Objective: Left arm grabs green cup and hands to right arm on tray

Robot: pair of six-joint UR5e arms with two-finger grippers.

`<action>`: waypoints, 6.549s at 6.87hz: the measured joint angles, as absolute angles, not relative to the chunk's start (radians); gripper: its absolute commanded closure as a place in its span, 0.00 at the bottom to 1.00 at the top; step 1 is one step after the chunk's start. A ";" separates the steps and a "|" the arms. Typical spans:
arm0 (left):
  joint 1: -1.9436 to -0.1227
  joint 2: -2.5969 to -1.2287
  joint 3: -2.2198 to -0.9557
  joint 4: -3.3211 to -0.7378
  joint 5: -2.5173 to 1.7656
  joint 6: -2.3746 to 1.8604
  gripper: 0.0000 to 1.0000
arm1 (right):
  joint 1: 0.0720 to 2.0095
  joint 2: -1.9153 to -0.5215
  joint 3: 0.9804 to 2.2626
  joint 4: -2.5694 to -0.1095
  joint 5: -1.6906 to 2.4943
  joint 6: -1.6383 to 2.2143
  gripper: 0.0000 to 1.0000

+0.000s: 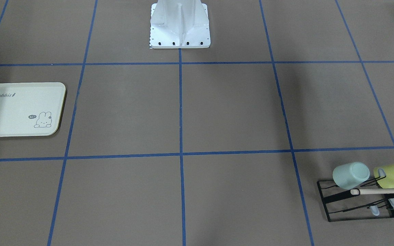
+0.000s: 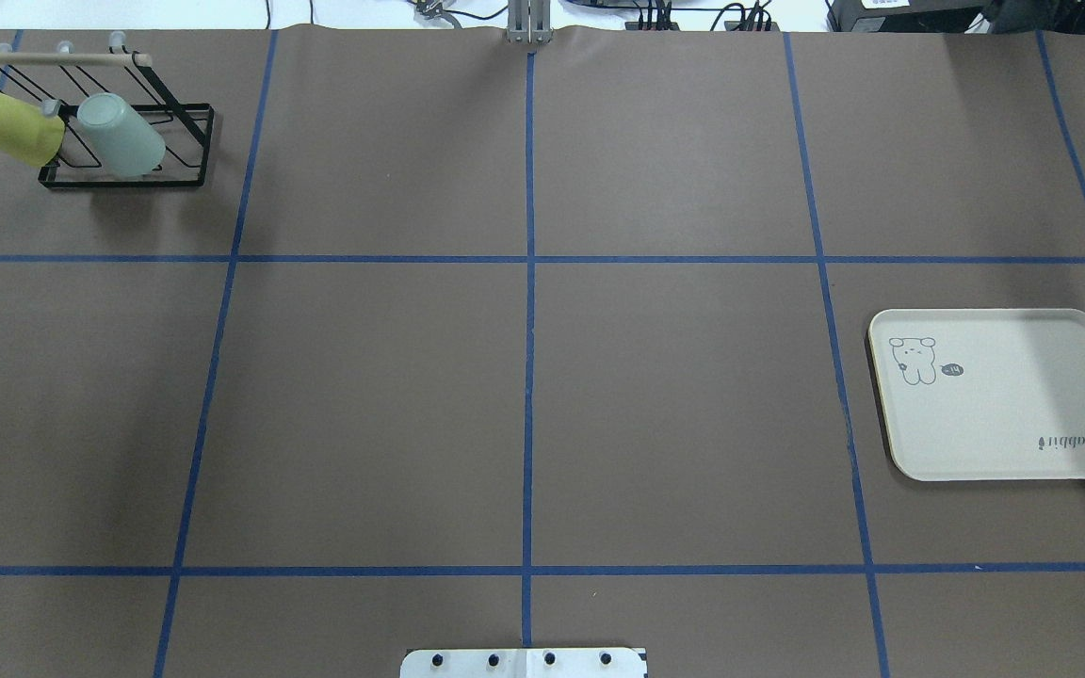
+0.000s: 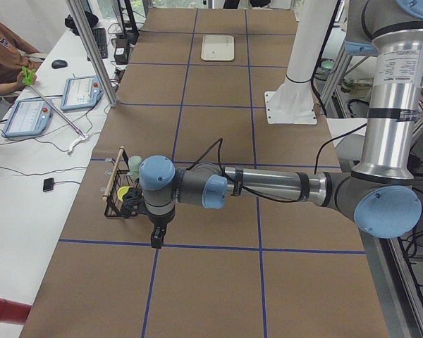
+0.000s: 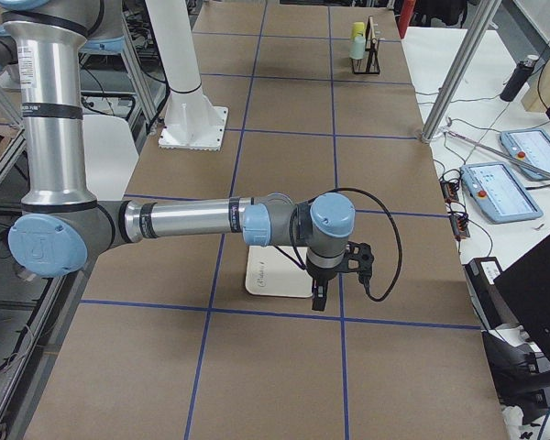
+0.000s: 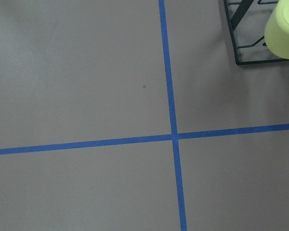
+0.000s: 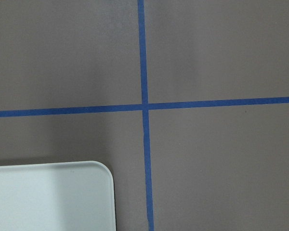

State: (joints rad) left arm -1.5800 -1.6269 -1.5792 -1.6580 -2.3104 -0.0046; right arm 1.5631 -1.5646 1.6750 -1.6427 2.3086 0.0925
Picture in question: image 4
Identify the far blue teach pendant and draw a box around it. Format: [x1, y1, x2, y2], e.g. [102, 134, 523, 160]
[500, 128, 550, 172]

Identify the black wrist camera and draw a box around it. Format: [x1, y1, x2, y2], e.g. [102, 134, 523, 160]
[338, 241, 374, 288]

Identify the near blue teach pendant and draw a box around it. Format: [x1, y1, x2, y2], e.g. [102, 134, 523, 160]
[460, 161, 544, 224]

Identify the cream rabbit tray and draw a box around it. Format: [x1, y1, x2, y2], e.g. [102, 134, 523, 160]
[245, 247, 312, 299]

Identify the yellow cup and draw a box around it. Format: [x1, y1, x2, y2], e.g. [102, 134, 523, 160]
[350, 21, 366, 39]

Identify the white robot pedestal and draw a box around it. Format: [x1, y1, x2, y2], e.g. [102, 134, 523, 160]
[146, 0, 228, 151]

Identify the light green cup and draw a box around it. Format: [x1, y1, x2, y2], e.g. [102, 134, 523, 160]
[349, 35, 367, 61]

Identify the black laptop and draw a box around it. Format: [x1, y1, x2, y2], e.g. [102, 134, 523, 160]
[494, 234, 550, 361]

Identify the blue teach pendant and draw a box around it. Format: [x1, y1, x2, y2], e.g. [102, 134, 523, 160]
[500, 128, 550, 172]
[460, 161, 544, 224]

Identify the aluminium frame post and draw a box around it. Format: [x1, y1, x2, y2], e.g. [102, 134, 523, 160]
[420, 0, 501, 144]

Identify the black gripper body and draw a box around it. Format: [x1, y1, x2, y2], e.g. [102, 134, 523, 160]
[306, 261, 340, 290]

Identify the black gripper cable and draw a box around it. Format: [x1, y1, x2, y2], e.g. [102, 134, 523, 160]
[274, 188, 403, 303]

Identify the black water bottle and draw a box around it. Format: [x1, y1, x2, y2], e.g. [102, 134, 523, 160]
[499, 54, 540, 103]

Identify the black wire cup rack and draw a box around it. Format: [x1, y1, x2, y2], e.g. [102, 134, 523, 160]
[349, 16, 380, 75]

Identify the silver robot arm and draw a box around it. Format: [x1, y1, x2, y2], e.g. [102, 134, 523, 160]
[1, 1, 371, 311]

